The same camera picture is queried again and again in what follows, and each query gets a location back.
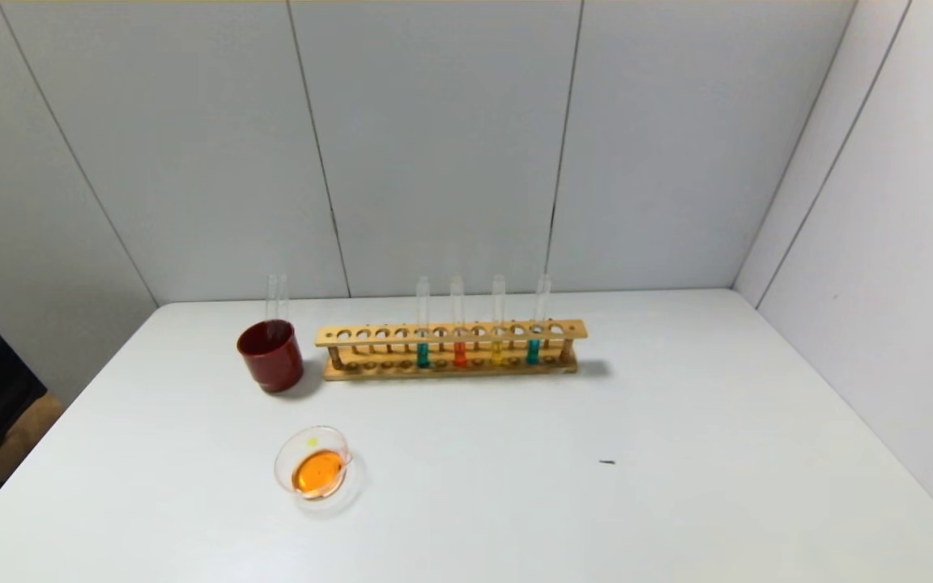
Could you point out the red pigment test tube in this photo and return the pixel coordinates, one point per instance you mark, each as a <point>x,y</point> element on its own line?
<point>459,355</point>
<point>283,300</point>

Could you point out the yellow pigment test tube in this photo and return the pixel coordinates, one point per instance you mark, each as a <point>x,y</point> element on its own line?
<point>271,301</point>
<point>497,354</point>

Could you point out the wooden test tube rack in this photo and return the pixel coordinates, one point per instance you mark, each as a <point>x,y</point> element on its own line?
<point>450,333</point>

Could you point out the teal pigment test tube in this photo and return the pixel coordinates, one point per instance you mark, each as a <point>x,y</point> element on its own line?
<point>423,356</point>
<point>533,352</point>

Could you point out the dark red cup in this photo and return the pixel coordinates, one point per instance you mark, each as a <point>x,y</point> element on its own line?
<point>270,364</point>

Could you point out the clear glass beaker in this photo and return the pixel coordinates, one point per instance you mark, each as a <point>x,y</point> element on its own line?
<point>317,474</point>

